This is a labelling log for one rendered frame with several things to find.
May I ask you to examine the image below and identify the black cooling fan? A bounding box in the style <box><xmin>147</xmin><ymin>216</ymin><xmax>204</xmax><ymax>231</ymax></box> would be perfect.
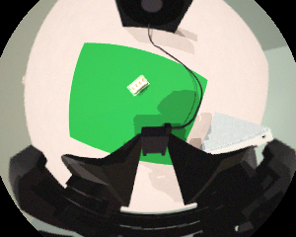
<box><xmin>115</xmin><ymin>0</ymin><xmax>194</xmax><ymax>33</ymax></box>

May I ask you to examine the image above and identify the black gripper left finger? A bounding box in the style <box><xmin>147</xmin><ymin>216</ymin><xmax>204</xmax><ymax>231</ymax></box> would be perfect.
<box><xmin>60</xmin><ymin>133</ymin><xmax>143</xmax><ymax>208</ymax></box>

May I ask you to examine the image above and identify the black cable with plug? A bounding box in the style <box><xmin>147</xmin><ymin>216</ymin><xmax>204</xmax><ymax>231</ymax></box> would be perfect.
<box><xmin>140</xmin><ymin>23</ymin><xmax>203</xmax><ymax>155</ymax></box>

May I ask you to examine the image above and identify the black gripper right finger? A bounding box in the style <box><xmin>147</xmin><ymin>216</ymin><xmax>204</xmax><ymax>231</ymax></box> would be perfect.
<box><xmin>168</xmin><ymin>134</ymin><xmax>251</xmax><ymax>205</ymax></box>

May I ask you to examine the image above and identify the green circuit board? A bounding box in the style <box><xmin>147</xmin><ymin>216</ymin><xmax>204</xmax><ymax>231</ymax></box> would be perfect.
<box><xmin>69</xmin><ymin>42</ymin><xmax>208</xmax><ymax>154</ymax></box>

